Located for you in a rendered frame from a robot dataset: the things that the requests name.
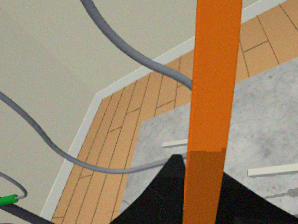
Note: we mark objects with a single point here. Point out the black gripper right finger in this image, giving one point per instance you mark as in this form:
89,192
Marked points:
240,205

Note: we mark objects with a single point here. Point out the orange handle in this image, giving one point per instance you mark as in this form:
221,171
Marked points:
214,71

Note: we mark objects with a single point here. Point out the beige loop with flat handle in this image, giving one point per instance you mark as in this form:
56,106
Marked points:
281,170
176,143

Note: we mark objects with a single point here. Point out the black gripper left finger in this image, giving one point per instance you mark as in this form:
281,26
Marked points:
162,201

